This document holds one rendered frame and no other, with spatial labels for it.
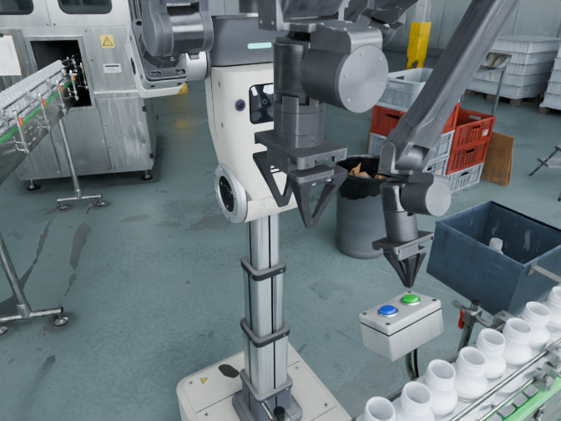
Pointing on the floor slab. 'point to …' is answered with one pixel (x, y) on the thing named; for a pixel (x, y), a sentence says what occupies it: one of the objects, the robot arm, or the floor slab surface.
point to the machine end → (32, 164)
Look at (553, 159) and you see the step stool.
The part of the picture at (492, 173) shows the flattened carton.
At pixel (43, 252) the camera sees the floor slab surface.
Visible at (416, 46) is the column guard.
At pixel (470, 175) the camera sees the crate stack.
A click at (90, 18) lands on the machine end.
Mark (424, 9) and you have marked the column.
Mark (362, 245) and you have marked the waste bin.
